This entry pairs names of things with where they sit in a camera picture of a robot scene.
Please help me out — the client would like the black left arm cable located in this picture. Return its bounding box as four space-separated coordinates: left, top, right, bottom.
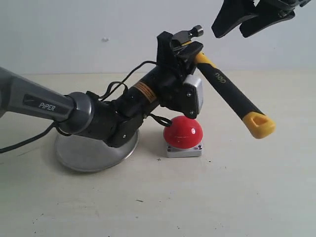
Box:
0 60 173 155

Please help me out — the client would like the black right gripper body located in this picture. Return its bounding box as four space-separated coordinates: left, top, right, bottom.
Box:
257 0 311 11

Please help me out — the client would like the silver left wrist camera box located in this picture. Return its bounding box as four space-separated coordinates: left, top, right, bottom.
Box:
181 75 203 119

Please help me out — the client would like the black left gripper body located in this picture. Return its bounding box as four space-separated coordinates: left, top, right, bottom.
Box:
157 65 194 114

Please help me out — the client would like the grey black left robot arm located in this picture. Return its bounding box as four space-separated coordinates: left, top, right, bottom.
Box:
0 25 203 148

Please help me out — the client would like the yellow black claw hammer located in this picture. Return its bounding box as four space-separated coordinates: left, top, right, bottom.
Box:
171 25 277 140

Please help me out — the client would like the red dome push button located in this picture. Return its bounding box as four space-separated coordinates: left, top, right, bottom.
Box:
163 116 203 158

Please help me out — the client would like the round steel plate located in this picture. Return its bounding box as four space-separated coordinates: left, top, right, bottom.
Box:
54 131 139 173

